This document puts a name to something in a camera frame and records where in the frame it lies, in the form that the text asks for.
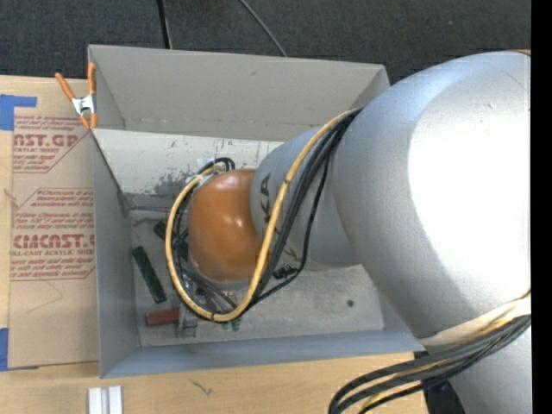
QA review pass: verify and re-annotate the brown cardboard board red print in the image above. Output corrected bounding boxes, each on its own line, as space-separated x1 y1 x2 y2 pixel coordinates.
0 74 101 373

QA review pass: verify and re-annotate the red-brown flat block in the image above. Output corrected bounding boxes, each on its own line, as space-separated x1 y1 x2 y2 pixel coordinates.
144 308 181 328

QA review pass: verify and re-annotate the grey metal bin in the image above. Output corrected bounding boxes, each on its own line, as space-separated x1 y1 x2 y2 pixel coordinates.
87 44 427 380

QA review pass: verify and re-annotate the dark green flat block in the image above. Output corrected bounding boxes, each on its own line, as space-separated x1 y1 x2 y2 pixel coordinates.
130 245 168 305
153 219 173 242

